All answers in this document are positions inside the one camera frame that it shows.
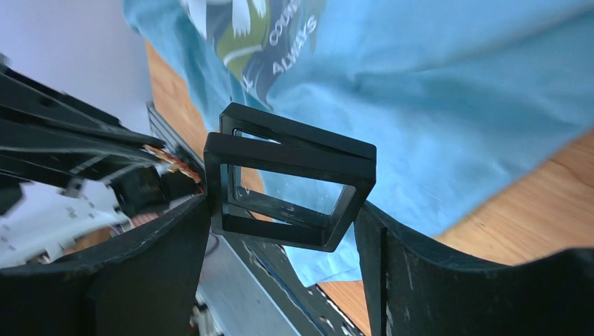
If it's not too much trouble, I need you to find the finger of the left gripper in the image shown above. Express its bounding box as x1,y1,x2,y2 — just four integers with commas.
1,69,165,160
1,139,158,188

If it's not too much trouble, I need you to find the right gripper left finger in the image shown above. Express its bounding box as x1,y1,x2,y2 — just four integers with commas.
1,195,210,335

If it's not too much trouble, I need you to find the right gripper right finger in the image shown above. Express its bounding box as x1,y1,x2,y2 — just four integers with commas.
354,203,593,335

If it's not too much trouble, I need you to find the brown figure brooch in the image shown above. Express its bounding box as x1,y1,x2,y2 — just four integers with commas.
143,144,202,184

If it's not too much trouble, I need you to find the black square frame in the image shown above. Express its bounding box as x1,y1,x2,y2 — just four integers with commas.
203,103,377,252

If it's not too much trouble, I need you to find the light blue printed t-shirt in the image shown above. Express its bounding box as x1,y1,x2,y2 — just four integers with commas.
123,0,594,288

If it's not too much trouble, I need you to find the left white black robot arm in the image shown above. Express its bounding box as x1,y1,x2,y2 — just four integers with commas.
1,66,204,267

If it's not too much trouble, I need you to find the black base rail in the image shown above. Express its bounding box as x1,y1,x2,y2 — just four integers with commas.
200,103,376,335

